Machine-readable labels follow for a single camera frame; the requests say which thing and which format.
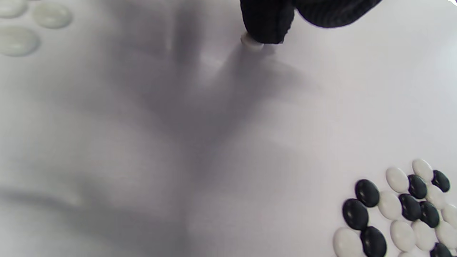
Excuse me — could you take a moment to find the person's left hand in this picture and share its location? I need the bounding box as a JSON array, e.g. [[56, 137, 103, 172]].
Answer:
[[240, 0, 382, 45]]

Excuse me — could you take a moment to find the round white go stone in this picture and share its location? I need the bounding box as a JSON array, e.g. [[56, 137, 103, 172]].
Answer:
[[241, 33, 265, 51]]

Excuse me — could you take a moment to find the pile of mixed go stones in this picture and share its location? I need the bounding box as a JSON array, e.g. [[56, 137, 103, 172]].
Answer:
[[333, 159, 457, 257]]

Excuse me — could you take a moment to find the cluster of white go stones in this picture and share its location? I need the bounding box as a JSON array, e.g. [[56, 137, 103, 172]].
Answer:
[[0, 0, 74, 57]]

